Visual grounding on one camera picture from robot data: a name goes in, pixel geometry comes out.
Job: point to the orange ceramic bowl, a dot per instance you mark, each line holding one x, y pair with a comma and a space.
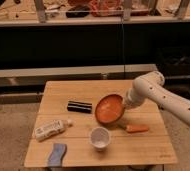
109, 109

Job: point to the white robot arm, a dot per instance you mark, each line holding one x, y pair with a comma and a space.
150, 86

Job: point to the black rectangular box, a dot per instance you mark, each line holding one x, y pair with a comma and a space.
79, 107

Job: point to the white paper cup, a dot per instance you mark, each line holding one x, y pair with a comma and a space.
100, 138

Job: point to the orange carrot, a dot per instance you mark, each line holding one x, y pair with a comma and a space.
136, 128

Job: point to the white plastic bottle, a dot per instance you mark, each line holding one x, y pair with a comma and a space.
52, 128

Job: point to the red object on shelf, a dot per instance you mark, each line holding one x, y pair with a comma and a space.
104, 8

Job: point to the blue sponge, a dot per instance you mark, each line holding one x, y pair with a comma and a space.
56, 157

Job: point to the wooden shelf bench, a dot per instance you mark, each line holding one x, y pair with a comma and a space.
39, 76

